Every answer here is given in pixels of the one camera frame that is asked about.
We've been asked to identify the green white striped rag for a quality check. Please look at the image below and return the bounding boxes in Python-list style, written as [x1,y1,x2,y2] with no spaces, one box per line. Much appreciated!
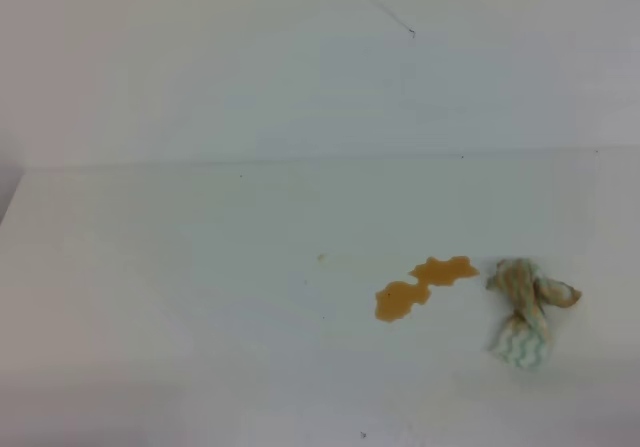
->
[486,258,582,371]

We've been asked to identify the brown coffee stain puddle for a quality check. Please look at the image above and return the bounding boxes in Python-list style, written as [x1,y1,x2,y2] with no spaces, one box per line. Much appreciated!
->
[375,256,480,323]

